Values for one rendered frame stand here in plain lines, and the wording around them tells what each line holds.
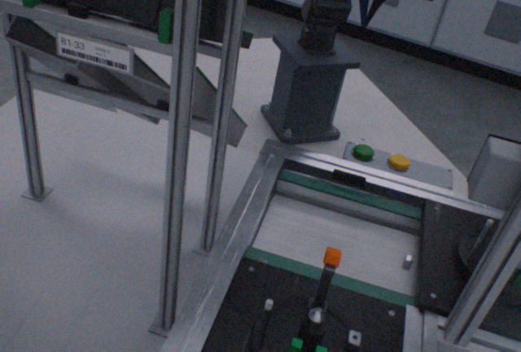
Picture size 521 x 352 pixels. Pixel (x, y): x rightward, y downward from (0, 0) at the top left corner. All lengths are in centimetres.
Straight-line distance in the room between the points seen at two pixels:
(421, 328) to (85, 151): 71
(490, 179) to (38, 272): 66
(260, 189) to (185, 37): 44
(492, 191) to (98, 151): 76
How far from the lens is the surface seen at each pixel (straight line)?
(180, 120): 59
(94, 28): 59
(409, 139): 136
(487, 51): 391
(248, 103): 134
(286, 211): 97
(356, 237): 96
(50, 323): 87
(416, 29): 391
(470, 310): 76
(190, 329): 74
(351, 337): 70
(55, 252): 96
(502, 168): 66
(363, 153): 105
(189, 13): 53
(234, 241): 84
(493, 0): 380
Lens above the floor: 155
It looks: 36 degrees down
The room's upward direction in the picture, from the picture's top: 10 degrees clockwise
